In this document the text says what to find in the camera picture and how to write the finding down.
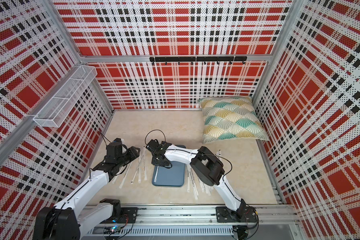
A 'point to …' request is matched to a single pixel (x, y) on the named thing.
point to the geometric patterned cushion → (230, 118)
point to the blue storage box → (174, 176)
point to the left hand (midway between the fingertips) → (140, 151)
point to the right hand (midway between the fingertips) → (159, 162)
